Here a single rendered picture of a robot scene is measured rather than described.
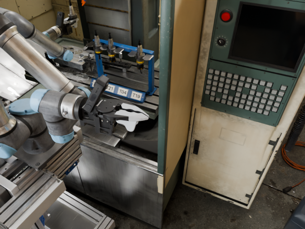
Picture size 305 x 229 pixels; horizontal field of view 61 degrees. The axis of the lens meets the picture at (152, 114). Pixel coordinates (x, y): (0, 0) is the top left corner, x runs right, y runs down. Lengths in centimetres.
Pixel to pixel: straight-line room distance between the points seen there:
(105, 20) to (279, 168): 216
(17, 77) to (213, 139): 188
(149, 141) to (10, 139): 94
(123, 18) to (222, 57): 124
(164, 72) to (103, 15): 157
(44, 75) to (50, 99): 15
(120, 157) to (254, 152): 88
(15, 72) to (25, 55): 186
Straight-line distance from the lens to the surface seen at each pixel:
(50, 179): 127
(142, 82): 205
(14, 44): 96
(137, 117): 71
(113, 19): 250
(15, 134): 110
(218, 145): 189
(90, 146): 173
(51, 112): 83
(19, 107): 117
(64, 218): 217
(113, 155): 166
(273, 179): 274
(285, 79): 145
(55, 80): 95
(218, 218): 237
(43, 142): 125
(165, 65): 104
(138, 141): 181
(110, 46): 183
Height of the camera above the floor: 207
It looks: 42 degrees down
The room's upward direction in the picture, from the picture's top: straight up
